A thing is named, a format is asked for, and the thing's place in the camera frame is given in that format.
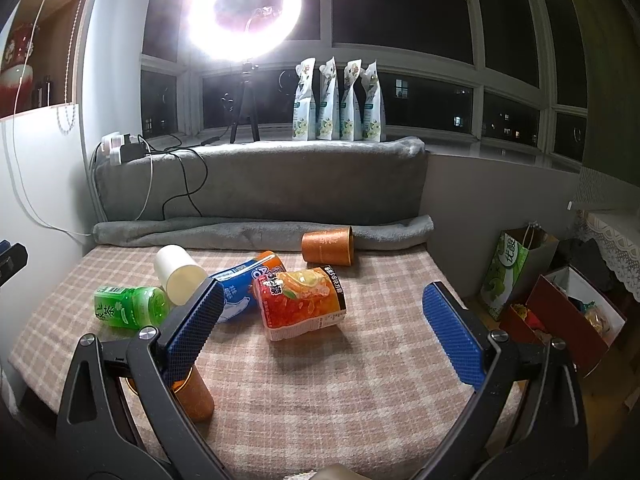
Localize white window frame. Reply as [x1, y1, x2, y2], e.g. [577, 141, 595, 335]
[139, 0, 592, 173]

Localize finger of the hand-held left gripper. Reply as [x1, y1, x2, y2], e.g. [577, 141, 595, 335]
[0, 240, 29, 288]

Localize black power plug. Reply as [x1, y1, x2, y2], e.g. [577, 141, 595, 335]
[120, 141, 147, 164]

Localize small red box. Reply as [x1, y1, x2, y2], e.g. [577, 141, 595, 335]
[499, 302, 549, 346]

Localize white lace cloth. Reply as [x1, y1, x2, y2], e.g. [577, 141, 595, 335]
[571, 166, 640, 302]

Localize large red box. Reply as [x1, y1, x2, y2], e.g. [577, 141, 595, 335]
[525, 265, 629, 379]

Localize orange paper cup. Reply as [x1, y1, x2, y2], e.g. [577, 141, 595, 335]
[301, 226, 355, 265]
[127, 366, 216, 422]

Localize white green standing pouch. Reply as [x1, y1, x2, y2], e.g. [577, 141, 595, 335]
[360, 60, 385, 143]
[291, 58, 317, 142]
[339, 58, 364, 142]
[315, 57, 341, 142]

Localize blue orange drink bottle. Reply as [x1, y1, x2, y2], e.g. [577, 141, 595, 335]
[207, 250, 287, 325]

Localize white beaded cord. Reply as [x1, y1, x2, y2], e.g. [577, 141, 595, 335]
[56, 0, 90, 134]

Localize black cable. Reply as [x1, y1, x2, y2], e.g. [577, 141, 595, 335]
[140, 135, 223, 219]

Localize green paper bag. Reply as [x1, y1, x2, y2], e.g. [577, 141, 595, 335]
[480, 226, 560, 322]

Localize ring light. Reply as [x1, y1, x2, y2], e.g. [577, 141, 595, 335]
[182, 0, 304, 59]

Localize grey rolled blanket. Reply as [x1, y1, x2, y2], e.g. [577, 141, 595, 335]
[93, 214, 435, 252]

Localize black tripod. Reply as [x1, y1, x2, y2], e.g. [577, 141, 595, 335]
[227, 60, 261, 144]

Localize green curtain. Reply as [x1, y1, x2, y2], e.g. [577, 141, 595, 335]
[562, 0, 640, 177]

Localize white cup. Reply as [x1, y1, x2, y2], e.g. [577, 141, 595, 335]
[153, 244, 209, 306]

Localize orange fruit drink bottle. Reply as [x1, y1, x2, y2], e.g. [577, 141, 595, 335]
[252, 267, 349, 343]

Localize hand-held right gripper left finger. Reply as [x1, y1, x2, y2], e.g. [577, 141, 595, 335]
[55, 277, 232, 480]

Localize wooden shelf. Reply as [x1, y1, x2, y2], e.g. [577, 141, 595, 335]
[0, 0, 97, 122]

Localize green tea bottle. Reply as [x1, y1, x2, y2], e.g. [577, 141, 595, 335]
[94, 285, 174, 330]

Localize red white vase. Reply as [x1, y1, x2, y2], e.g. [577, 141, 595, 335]
[0, 22, 40, 119]

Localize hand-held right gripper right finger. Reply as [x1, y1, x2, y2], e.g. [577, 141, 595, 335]
[422, 281, 591, 480]

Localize long white cable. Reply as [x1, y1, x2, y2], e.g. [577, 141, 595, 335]
[0, 0, 96, 239]

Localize white power strip with plugs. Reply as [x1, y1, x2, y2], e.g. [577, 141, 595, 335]
[101, 131, 133, 166]

